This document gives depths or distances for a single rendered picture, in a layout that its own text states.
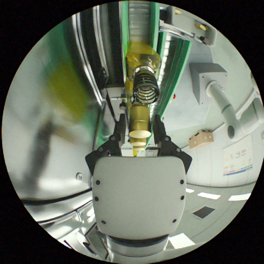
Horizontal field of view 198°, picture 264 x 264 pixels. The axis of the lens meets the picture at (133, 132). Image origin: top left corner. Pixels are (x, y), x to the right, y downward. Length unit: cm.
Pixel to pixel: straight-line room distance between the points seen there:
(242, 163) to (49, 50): 393
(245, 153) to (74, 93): 382
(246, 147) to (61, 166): 378
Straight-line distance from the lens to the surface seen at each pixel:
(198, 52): 56
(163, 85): 43
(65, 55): 18
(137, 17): 34
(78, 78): 20
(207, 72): 49
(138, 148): 23
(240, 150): 377
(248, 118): 38
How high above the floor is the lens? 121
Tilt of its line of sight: 22 degrees down
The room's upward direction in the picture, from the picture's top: 179 degrees counter-clockwise
